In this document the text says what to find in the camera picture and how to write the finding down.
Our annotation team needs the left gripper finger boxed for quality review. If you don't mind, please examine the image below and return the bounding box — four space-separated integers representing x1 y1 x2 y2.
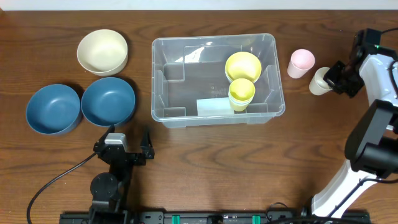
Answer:
98 125 115 144
140 128 155 159

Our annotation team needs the cream cup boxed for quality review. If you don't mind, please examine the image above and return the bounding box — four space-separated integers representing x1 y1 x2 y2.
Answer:
309 67 332 96

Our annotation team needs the dark blue bowl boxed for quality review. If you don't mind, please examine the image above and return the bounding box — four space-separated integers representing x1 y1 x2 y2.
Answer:
81 77 136 127
25 84 83 135

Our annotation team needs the pink cup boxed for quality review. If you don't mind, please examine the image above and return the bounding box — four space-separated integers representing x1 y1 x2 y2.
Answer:
287 49 315 79

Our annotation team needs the cream large bowl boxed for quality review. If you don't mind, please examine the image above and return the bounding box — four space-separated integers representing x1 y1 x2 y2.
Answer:
76 29 128 77

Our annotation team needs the yellow cup back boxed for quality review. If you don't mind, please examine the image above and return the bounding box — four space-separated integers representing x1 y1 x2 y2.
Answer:
228 78 256 106

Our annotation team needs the yellow cup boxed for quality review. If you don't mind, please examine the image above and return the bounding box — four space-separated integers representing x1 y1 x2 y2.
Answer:
230 102 248 112
228 78 256 106

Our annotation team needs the yellow small bowl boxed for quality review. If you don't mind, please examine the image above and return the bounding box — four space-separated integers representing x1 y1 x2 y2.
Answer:
224 52 262 83

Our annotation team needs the yellow cup front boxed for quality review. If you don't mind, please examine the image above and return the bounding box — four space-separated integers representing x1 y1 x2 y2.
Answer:
230 102 248 112

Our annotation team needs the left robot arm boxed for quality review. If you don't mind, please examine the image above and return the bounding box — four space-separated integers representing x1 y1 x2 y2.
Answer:
88 125 155 224

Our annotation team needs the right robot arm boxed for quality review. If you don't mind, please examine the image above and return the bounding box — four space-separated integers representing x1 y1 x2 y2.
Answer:
310 45 397 218

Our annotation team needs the clear plastic storage bin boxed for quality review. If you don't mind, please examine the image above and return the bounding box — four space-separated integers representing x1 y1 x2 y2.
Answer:
151 33 285 128

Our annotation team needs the white label in bin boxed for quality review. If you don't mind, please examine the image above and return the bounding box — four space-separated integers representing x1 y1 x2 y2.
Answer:
197 98 234 116

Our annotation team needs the left black cable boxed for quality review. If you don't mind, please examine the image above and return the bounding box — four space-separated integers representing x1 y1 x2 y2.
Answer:
26 152 98 224

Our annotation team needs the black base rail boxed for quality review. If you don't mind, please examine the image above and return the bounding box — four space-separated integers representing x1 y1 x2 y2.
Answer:
58 210 371 224

